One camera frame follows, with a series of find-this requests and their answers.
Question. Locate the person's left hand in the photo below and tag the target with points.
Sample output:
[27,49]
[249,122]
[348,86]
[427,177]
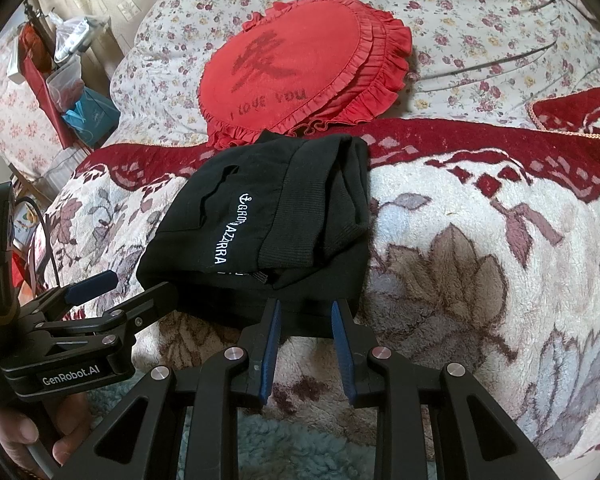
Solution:
[10,432]

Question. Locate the floral quilt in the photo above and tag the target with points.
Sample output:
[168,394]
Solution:
[480,10]

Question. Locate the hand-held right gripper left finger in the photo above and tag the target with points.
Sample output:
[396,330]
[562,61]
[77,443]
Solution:
[272,342]

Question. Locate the clear plastic container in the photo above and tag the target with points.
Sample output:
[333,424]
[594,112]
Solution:
[65,82]

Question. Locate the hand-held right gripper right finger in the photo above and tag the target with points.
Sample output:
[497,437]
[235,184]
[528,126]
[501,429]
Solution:
[342,347]

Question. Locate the red frilled round cushion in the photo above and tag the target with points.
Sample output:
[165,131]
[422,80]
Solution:
[290,65]

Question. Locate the red and white patterned blanket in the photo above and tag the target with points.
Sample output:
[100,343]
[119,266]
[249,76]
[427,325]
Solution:
[455,270]

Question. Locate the crumpled plastic bag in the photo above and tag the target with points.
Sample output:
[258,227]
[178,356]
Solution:
[75,35]

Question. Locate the blue bag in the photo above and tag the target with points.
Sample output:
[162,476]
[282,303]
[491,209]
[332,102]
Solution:
[92,115]

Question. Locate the red cloth on rack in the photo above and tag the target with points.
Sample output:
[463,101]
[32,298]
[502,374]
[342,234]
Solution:
[35,80]

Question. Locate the floral fabric covered furniture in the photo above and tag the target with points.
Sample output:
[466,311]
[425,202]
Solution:
[10,125]

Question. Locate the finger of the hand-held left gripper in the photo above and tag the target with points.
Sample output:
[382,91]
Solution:
[92,285]
[140,305]

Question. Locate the black pants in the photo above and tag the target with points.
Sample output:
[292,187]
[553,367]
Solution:
[260,210]

